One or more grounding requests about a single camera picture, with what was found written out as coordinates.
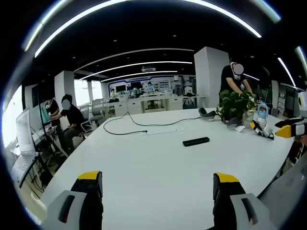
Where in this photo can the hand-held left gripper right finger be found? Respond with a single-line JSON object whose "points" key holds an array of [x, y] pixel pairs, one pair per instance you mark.
{"points": [[235, 206]]}

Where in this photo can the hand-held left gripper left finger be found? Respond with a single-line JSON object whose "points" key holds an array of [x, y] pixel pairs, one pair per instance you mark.
{"points": [[81, 203]]}

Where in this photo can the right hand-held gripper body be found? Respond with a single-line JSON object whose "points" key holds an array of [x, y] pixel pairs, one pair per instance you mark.
{"points": [[303, 101]]}

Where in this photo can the black remote control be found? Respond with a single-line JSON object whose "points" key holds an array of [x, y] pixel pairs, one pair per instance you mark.
{"points": [[196, 141]]}

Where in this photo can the spare hand-held gripper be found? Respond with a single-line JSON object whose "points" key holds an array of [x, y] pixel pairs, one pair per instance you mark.
{"points": [[262, 131]]}

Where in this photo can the blue white bottle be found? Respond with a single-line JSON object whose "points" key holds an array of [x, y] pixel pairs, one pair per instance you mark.
{"points": [[262, 117]]}

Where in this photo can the glass jar vase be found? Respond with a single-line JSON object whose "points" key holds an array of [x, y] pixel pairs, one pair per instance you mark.
{"points": [[248, 118]]}

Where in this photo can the white crumpled tissue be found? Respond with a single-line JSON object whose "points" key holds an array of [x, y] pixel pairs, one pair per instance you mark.
{"points": [[239, 128]]}

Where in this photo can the grey mesh chair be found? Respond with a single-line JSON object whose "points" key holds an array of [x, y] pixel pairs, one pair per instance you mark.
{"points": [[287, 191]]}

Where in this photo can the green potted plant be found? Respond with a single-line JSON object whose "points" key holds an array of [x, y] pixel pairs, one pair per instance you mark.
{"points": [[236, 103]]}

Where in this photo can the grey office chair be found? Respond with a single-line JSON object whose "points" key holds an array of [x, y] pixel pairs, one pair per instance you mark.
{"points": [[97, 109], [87, 124]]}

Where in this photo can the white computer monitor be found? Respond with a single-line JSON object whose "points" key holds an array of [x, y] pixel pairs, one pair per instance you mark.
{"points": [[24, 131]]}

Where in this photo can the long white counter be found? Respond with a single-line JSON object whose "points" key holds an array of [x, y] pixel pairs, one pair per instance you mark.
{"points": [[134, 105]]}

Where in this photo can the small black screen on stand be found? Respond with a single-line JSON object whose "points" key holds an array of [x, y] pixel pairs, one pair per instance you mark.
{"points": [[44, 92]]}

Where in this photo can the ceiling air conditioner unit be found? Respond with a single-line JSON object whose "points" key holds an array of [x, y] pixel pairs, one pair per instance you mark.
{"points": [[148, 68]]}

